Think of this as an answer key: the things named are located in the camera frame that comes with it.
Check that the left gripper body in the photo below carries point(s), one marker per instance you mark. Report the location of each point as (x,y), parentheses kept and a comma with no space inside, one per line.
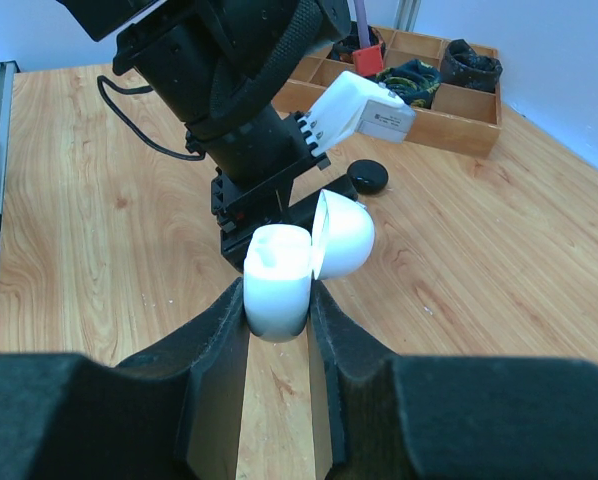
(257,165)

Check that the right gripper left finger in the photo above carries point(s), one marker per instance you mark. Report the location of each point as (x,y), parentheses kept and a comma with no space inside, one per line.
(170,411)

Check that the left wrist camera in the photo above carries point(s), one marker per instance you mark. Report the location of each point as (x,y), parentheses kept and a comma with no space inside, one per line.
(353,104)

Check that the black rolled item top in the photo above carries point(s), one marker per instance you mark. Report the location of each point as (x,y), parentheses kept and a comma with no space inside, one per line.
(462,66)

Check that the black charging case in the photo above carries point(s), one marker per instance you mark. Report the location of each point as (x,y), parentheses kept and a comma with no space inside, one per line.
(368,177)

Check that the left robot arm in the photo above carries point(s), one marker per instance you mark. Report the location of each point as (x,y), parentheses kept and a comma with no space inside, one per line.
(218,65)

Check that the white charging case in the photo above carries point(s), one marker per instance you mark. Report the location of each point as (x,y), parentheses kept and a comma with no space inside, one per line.
(284,260)

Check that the wooden compartment tray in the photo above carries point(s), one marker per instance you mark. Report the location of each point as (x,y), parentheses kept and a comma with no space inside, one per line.
(461,120)

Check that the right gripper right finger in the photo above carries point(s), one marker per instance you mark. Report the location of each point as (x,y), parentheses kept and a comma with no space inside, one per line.
(377,414)

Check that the black yellow rolled item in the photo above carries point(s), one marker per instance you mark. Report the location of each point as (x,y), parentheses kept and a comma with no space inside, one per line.
(415,82)

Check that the black red rolled item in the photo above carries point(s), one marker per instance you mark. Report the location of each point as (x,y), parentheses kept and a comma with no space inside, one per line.
(342,50)

